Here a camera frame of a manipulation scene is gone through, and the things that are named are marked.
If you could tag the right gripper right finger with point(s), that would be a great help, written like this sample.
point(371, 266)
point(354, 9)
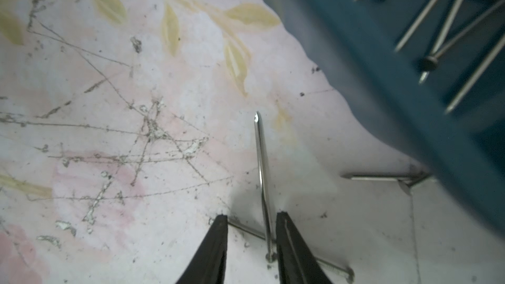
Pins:
point(296, 263)

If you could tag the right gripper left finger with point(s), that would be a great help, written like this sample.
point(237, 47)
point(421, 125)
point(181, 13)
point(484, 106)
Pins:
point(208, 264)

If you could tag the teal plastic storage box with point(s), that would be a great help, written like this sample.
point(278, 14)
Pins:
point(357, 58)

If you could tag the steel nail on mat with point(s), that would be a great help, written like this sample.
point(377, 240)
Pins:
point(263, 178)

